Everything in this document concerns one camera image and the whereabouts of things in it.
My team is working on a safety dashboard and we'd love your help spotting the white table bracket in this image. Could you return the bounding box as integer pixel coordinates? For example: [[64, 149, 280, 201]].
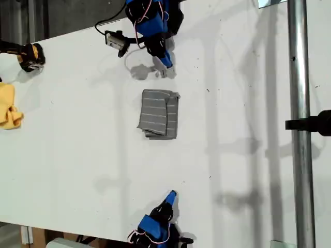
[[20, 225, 34, 245]]

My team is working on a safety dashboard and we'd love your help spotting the grey striped towel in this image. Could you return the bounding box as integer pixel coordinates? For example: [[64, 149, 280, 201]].
[[137, 89, 181, 142]]

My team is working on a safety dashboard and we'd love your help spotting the black clamp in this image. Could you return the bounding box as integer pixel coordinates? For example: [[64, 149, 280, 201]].
[[285, 110, 331, 137]]

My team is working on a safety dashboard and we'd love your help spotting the yellow cloth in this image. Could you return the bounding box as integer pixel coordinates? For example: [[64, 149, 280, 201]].
[[0, 82, 24, 130]]

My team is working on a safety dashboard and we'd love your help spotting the white box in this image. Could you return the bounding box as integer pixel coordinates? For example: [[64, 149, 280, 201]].
[[46, 237, 90, 248]]

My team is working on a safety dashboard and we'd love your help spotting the black camera stalk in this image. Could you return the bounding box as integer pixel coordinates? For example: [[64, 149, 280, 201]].
[[118, 36, 146, 58]]

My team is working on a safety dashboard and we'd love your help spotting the black camera cable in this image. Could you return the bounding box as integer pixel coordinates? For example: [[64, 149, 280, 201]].
[[95, 4, 129, 36]]

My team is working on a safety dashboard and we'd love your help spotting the black yellow power tool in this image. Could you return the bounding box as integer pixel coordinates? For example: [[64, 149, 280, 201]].
[[0, 40, 47, 72]]

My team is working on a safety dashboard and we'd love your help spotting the steel post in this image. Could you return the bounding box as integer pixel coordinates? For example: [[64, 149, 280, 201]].
[[287, 0, 317, 248]]

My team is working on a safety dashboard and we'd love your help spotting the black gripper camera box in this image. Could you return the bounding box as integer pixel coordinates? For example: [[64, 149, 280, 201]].
[[104, 30, 127, 50], [178, 235, 194, 248]]

